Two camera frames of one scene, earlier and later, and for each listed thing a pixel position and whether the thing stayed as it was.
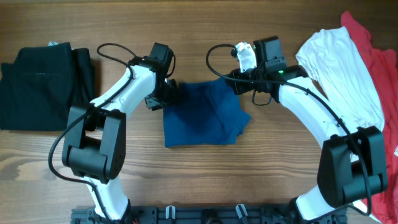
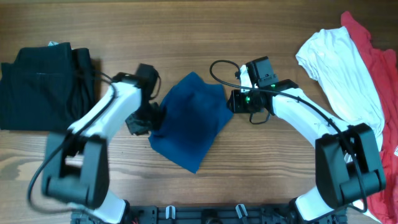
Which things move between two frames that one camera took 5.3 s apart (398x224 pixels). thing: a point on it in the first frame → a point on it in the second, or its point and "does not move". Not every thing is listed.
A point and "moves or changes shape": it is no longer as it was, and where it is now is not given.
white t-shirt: (331, 58) does not move
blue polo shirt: (204, 113) moves or changes shape
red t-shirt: (382, 66) does not move
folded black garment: (38, 89) does not move
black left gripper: (171, 96) → (157, 116)
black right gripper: (237, 86) → (236, 106)
